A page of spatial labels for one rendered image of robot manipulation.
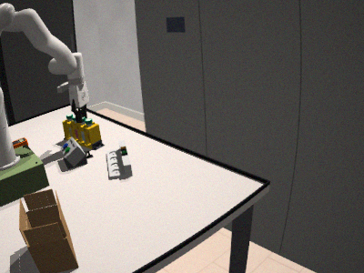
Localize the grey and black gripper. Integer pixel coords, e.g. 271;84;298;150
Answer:
69;82;89;123

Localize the black table edge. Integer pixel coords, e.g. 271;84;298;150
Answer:
8;104;270;273

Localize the orange handheld multimeter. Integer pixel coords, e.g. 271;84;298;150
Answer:
12;137;28;148

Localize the grey button housing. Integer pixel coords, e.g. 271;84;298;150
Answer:
61;137;93;169

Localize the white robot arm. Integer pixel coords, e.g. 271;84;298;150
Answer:
0;4;85;170

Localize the brown cardboard box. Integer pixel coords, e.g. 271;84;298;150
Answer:
19;189;79;273

